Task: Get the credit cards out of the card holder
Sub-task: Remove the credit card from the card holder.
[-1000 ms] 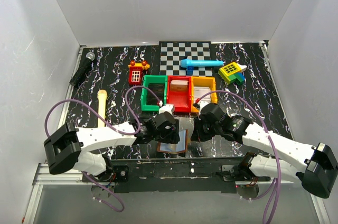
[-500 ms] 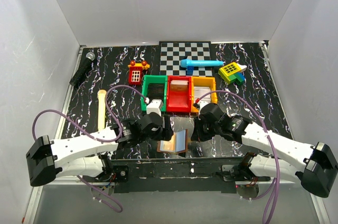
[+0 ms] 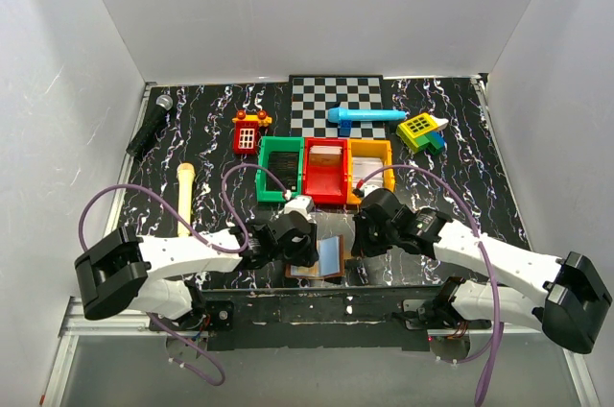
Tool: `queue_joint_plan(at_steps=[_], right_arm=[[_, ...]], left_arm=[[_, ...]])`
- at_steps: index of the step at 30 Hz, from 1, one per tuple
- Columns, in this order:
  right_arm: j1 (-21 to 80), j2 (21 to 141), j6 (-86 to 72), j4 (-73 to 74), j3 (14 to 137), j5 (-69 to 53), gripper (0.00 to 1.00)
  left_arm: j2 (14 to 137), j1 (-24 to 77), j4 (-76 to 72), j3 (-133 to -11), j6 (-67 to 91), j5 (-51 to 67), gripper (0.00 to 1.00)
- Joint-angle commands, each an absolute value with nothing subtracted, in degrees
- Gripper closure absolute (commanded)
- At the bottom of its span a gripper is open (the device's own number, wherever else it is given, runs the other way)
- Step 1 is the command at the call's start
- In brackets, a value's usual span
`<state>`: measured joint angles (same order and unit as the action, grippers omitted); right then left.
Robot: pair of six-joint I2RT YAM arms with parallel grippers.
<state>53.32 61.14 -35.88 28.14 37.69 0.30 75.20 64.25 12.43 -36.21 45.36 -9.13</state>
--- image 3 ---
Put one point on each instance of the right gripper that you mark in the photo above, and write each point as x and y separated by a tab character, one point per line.
362	247

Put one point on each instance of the green plastic bin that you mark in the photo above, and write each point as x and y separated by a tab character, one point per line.
267	190

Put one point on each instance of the yellow plastic bin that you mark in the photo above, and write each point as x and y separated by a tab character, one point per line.
365	147

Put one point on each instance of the red plastic bin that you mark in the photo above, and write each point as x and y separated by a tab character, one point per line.
325	185

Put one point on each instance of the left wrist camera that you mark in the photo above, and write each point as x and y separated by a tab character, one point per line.
301	204

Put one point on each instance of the black base frame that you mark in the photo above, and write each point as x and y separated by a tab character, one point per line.
307	318

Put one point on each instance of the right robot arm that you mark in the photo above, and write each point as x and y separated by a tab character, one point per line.
564	298

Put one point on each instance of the black card stack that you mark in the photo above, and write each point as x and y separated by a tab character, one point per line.
285	166

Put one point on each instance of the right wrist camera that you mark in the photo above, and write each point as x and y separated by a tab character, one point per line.
361	191

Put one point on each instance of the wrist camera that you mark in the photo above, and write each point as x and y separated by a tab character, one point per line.
361	191
301	204

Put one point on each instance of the red toy phone booth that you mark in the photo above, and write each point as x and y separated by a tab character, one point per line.
247	129

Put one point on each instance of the blue toy microphone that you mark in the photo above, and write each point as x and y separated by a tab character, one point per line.
338	115

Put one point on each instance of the black microphone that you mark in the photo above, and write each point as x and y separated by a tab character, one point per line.
152	124

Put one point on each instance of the checkered board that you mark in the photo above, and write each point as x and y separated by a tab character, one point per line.
313	96

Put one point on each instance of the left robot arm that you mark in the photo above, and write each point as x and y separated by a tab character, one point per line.
127	271

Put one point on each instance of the white printed card stack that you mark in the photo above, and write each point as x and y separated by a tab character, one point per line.
362	166

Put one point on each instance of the cream toy microphone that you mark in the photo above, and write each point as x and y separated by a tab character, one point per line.
185	178

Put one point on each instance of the yellow green toy block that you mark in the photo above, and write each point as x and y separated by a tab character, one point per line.
422	133

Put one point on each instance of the blue toy brick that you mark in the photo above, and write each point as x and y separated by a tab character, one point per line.
344	129

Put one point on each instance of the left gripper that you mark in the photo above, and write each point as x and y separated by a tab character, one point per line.
308	253

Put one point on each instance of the brown leather card holder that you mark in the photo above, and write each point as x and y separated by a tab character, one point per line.
333	255

